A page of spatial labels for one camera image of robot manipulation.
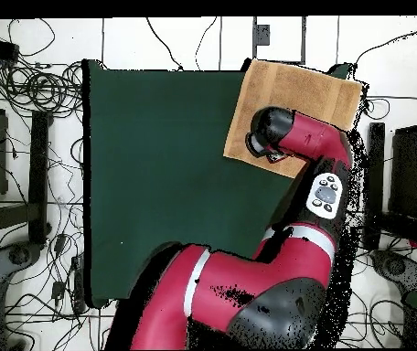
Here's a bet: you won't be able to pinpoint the tan terry towel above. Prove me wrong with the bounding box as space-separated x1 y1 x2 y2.
222 58 364 179

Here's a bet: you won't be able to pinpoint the black metal stand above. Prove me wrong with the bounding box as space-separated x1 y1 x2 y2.
362 122 417 253
0 110 53 245

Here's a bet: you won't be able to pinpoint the dark green table cloth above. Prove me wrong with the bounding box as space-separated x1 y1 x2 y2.
81 58 352 310

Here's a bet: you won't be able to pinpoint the small grey box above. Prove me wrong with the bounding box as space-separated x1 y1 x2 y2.
253 24 271 47

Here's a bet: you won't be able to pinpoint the grey chair base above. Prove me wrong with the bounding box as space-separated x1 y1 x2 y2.
370 250 417 293
0 240 43 293

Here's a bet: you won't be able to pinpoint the grey rectangular floor frame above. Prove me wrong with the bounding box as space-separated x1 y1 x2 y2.
251 16 306 66

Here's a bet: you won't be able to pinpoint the coiled black cables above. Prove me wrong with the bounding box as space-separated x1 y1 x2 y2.
0 61 83 114

